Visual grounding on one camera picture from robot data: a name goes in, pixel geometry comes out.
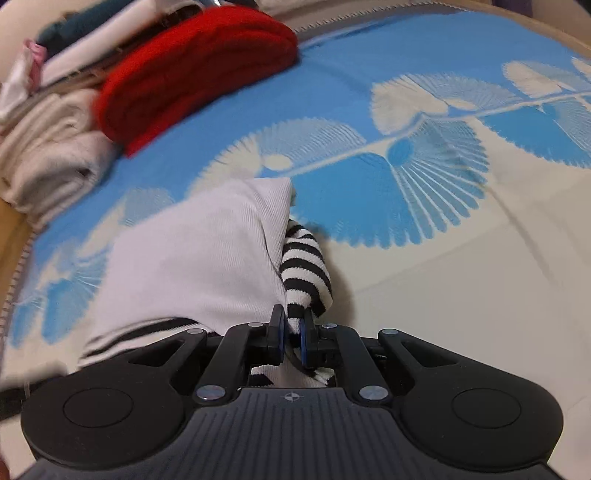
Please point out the wooden bed frame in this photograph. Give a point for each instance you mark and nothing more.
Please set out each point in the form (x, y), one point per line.
(567, 22)

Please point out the white black striped small garment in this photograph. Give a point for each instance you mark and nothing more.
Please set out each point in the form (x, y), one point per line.
(223, 257)

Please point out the blue white patterned bed sheet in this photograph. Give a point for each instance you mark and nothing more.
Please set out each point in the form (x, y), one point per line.
(441, 160)

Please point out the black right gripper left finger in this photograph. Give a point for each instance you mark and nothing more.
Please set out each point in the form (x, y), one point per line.
(211, 368)

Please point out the white folded bedding stack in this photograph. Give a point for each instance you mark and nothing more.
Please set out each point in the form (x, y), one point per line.
(34, 75)

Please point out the red folded blanket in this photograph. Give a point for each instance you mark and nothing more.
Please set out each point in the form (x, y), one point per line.
(187, 67)

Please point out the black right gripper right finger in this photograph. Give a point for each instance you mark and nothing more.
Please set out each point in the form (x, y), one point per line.
(371, 371)

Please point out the cream folded towel blanket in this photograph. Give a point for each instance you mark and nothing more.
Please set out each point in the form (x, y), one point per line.
(54, 156)

